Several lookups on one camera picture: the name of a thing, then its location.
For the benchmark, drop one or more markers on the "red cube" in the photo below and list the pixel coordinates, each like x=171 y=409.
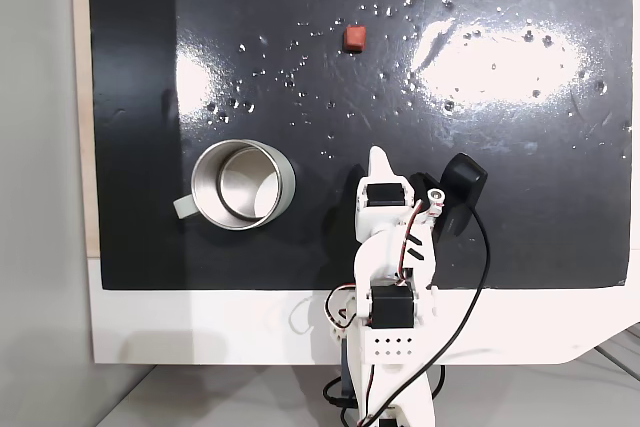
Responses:
x=355 y=38

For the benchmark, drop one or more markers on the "blue-grey table clamp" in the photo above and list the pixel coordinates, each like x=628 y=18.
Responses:
x=346 y=367

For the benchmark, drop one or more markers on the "black glossy mat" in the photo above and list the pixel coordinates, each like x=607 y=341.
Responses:
x=150 y=247

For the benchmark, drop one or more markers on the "light wooden board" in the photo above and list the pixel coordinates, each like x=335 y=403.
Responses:
x=80 y=97

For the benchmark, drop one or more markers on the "black oval camera box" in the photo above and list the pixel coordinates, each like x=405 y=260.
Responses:
x=462 y=182

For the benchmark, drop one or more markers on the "grey metal frame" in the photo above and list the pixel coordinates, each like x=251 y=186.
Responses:
x=625 y=347

